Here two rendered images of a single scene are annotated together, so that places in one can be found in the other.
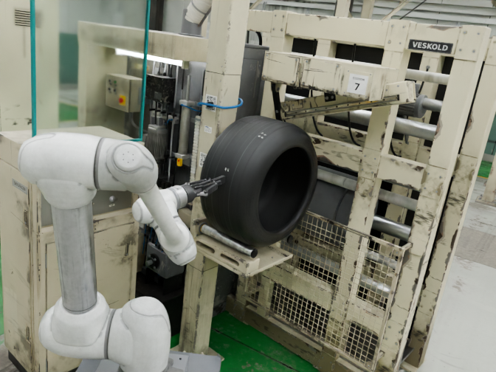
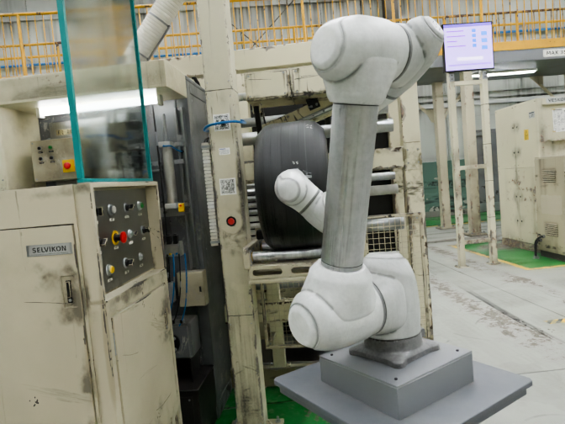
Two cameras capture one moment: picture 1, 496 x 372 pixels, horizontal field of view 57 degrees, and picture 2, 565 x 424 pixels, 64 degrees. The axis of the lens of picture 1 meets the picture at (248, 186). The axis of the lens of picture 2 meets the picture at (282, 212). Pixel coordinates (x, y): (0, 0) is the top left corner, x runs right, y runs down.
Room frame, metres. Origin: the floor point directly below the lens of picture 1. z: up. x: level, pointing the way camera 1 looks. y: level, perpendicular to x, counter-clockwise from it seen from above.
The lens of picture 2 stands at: (0.37, 1.15, 1.22)
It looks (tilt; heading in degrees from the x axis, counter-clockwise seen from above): 4 degrees down; 327
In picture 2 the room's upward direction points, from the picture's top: 5 degrees counter-clockwise
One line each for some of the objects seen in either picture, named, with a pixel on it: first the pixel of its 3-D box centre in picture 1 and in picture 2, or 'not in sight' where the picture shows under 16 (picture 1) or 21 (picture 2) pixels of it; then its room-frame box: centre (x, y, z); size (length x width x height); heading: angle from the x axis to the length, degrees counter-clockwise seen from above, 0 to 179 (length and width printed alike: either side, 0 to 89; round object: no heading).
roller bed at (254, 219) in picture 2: not in sight; (255, 214); (2.58, -0.09, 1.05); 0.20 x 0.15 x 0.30; 51
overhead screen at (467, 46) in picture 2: not in sight; (467, 47); (3.65, -3.73, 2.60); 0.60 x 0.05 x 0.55; 61
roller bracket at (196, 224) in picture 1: (221, 221); (254, 251); (2.25, 0.12, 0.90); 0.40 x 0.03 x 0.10; 141
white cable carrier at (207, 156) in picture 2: (198, 161); (212, 194); (2.32, 0.28, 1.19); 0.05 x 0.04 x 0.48; 141
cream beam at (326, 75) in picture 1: (326, 74); (306, 85); (2.30, -0.31, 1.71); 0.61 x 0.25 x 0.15; 51
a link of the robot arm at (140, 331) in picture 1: (142, 332); (385, 292); (1.25, 0.27, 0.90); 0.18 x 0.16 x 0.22; 94
